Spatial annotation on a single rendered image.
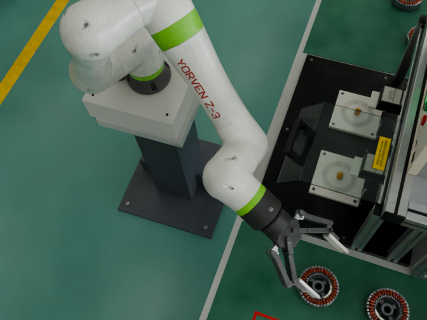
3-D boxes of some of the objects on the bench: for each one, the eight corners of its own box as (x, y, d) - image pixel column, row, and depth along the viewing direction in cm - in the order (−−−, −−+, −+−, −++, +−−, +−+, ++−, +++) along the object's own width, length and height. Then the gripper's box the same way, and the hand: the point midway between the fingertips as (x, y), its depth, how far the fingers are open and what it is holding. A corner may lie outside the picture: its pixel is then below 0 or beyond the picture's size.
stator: (289, 292, 135) (290, 289, 132) (311, 261, 139) (312, 257, 135) (323, 317, 131) (325, 314, 128) (344, 284, 135) (347, 280, 132)
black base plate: (250, 216, 146) (250, 214, 144) (306, 58, 172) (307, 54, 170) (406, 267, 136) (409, 265, 134) (441, 91, 162) (444, 86, 160)
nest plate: (308, 192, 146) (309, 191, 145) (321, 151, 152) (321, 150, 151) (357, 207, 143) (358, 206, 142) (368, 164, 149) (368, 163, 148)
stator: (382, 282, 135) (385, 279, 131) (414, 312, 130) (419, 310, 127) (355, 309, 132) (358, 307, 128) (387, 341, 128) (391, 340, 124)
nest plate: (328, 127, 156) (328, 126, 155) (339, 91, 162) (339, 89, 161) (374, 140, 153) (375, 138, 152) (384, 103, 159) (384, 101, 158)
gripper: (290, 180, 121) (347, 235, 125) (232, 258, 113) (295, 314, 116) (305, 176, 114) (366, 234, 118) (244, 259, 106) (312, 319, 109)
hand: (328, 271), depth 117 cm, fingers open, 13 cm apart
